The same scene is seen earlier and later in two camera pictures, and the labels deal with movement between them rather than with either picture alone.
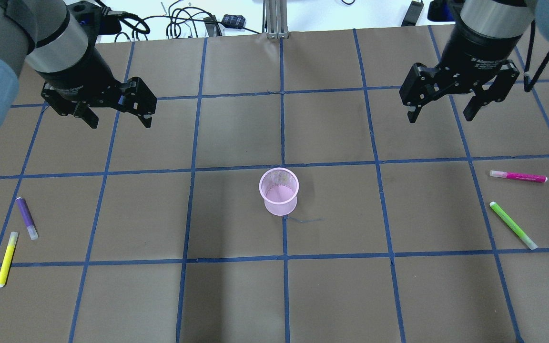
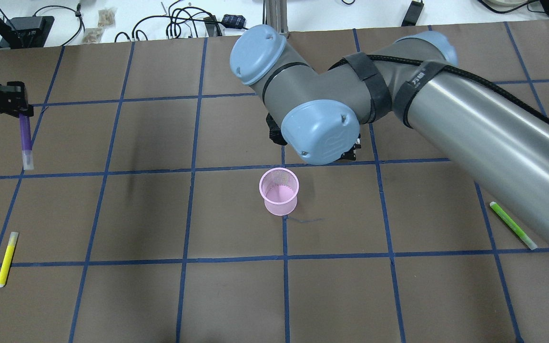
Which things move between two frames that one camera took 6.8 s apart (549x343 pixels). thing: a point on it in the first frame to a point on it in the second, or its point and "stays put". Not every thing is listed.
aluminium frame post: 275,21 stays put
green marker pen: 513,226 stays put
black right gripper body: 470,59 to 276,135
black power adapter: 412,14 stays put
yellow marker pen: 6,260 stays put
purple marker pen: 26,216 to 26,137
